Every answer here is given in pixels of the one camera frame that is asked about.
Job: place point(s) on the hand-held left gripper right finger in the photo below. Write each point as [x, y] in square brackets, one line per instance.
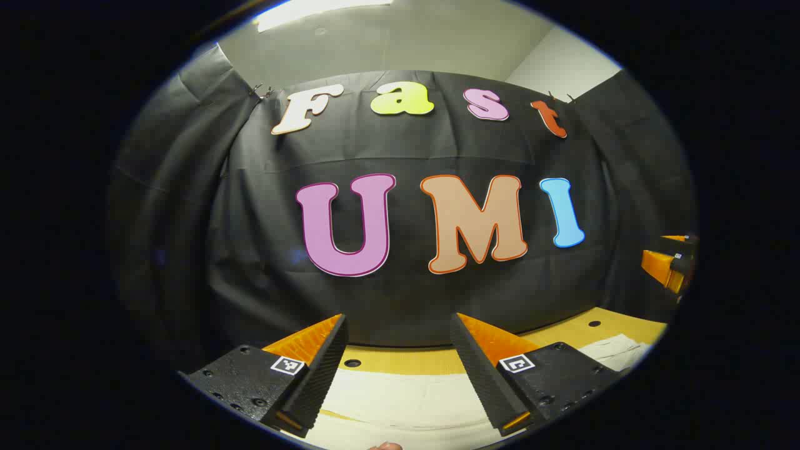
[481, 375]

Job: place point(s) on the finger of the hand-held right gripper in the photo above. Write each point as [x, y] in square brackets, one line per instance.
[684, 241]
[656, 265]

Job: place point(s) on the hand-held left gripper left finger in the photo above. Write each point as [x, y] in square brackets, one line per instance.
[322, 369]

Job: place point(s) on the white jeans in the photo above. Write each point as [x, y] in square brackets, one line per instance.
[400, 400]

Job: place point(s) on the black backdrop cloth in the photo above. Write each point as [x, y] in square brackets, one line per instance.
[406, 300]

